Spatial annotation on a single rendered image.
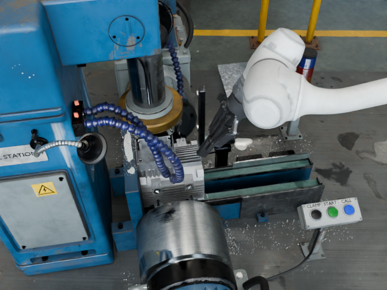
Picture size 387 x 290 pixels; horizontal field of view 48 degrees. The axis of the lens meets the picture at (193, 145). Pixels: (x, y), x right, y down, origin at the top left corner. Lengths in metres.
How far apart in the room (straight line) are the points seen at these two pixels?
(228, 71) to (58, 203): 1.06
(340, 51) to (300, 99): 2.90
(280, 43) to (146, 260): 0.63
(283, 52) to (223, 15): 3.09
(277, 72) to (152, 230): 0.52
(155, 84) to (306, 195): 0.73
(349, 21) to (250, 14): 0.88
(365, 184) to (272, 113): 0.95
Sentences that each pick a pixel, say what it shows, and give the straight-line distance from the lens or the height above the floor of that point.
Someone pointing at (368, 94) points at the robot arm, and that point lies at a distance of 1.03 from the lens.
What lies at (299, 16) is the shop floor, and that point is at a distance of 4.18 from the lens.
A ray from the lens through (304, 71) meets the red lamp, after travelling 1.63.
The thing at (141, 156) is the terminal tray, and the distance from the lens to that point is 1.36.
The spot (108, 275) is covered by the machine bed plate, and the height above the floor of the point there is 0.80.
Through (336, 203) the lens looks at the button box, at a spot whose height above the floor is 1.07.
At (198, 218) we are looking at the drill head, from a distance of 1.16.
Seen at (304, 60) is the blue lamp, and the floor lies 1.20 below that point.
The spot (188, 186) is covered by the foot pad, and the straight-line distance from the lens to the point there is 1.35.
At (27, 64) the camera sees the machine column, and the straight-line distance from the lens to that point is 0.90.
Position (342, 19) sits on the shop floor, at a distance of 4.24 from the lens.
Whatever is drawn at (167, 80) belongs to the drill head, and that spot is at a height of 1.16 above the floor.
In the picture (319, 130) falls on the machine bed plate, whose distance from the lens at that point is 1.93.
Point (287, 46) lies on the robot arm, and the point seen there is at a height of 1.55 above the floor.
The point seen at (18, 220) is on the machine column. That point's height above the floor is 1.13.
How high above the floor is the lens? 2.14
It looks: 48 degrees down
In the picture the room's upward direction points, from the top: 1 degrees counter-clockwise
